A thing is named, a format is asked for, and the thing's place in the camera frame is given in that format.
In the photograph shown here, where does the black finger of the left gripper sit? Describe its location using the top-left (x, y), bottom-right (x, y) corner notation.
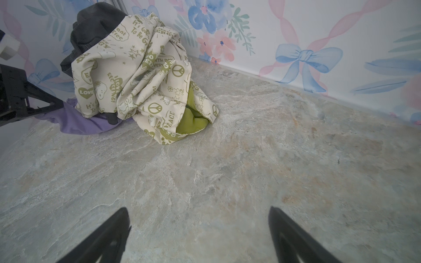
top-left (24, 82), bottom-right (64, 115)

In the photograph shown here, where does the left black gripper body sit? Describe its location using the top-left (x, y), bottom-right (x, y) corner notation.
top-left (1, 64), bottom-right (30, 126)

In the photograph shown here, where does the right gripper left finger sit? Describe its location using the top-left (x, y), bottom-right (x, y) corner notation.
top-left (58, 207), bottom-right (131, 263)

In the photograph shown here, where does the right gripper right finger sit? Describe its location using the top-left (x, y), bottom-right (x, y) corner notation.
top-left (268, 207), bottom-right (341, 263)

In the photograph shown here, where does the purple cloth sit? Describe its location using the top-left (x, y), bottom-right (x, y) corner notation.
top-left (35, 98), bottom-right (122, 135)

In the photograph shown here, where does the dark grey cloth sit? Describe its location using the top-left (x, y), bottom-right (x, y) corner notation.
top-left (60, 2), bottom-right (127, 77)

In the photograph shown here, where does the cream green printed cloth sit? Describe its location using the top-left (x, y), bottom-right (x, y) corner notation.
top-left (71, 14), bottom-right (219, 145)

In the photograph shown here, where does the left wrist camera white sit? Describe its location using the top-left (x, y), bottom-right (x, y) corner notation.
top-left (0, 30), bottom-right (20, 60)

